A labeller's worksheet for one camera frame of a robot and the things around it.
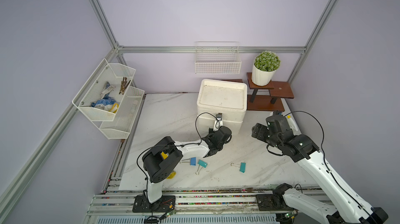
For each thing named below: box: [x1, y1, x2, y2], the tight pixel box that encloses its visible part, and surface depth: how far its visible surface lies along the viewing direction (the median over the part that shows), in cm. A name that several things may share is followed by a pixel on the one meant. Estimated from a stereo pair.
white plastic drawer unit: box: [196, 79, 248, 138], surface depth 88 cm
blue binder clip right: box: [179, 157, 197, 166], surface depth 88 cm
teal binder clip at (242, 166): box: [230, 162, 247, 173], surface depth 88 cm
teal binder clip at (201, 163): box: [195, 159, 208, 176], surface depth 88 cm
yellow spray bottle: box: [286, 115, 299, 132], surface depth 85 cm
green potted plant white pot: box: [251, 50, 281, 87], surface depth 87 cm
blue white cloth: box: [90, 81, 119, 114], surface depth 73 cm
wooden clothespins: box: [118, 76, 131, 95], surface depth 83 cm
